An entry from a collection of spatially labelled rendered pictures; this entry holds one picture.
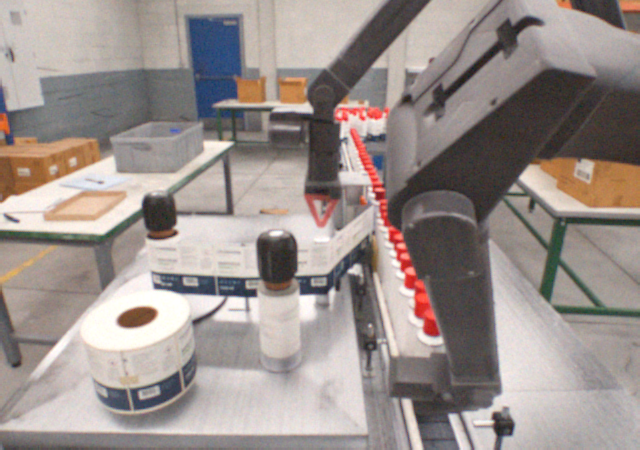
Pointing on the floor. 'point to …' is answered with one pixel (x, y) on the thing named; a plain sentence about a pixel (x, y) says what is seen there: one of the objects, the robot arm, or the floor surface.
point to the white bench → (82, 232)
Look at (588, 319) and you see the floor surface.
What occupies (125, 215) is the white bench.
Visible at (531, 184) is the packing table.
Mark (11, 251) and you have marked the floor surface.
